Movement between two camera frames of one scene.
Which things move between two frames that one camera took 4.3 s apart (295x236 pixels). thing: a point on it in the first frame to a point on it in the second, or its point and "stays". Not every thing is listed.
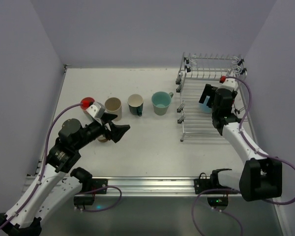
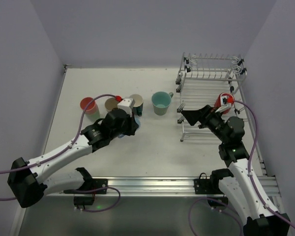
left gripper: x=107 y=128 to x=133 y=124
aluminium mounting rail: x=140 y=187 stays
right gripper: x=209 y=96 to x=204 y=117
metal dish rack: x=198 y=70 stays
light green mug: x=161 y=101 stays
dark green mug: x=135 y=102 stays
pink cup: x=87 y=102 stays
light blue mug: x=203 y=107 to x=137 y=121
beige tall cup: x=113 y=105 stays
